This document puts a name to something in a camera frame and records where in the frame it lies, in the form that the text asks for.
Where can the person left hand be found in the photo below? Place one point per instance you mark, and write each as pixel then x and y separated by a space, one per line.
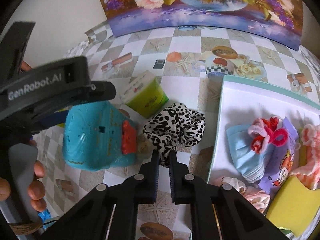
pixel 21 188

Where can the leopard print scrunchie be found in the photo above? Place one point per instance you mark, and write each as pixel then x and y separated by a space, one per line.
pixel 174 125

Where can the yellow sponge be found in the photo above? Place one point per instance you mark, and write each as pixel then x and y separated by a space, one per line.
pixel 294 206

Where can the purple baby wipes pack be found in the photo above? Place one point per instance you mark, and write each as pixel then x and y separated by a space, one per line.
pixel 281 161

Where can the teal rimmed white tray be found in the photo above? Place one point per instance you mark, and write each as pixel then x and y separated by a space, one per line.
pixel 241 102

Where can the pink satin scrunchie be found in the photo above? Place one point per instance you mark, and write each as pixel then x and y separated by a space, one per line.
pixel 256 196

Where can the flower painting canvas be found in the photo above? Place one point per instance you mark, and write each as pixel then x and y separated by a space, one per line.
pixel 277 20

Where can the pink white striped fluffy towel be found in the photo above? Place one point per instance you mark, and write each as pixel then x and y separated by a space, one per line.
pixel 308 174

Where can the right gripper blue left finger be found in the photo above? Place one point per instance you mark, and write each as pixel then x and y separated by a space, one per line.
pixel 148 185

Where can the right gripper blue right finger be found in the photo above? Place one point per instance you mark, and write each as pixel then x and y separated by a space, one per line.
pixel 180 191

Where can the teal plastic toy box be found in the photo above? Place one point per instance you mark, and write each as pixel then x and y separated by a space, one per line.
pixel 98 136

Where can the blue face mask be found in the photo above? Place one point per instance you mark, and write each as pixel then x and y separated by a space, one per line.
pixel 249 164

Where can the red pink pipe cleaner flower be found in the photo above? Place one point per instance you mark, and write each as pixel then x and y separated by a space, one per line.
pixel 265 132

